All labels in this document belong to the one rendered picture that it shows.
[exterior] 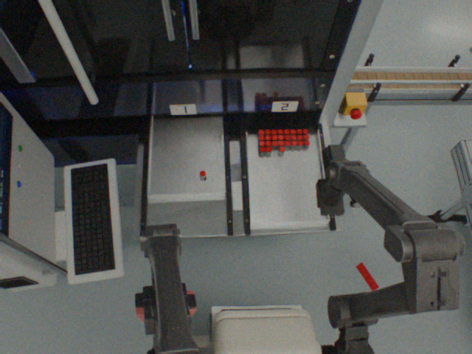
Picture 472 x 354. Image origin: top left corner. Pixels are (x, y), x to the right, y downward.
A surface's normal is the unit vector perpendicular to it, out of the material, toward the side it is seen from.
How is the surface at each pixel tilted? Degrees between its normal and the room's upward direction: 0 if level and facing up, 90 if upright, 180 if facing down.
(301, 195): 0
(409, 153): 0
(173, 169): 0
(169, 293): 41
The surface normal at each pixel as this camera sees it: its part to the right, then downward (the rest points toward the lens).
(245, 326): 0.01, -0.91
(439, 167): 0.03, -0.39
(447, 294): 0.11, 0.01
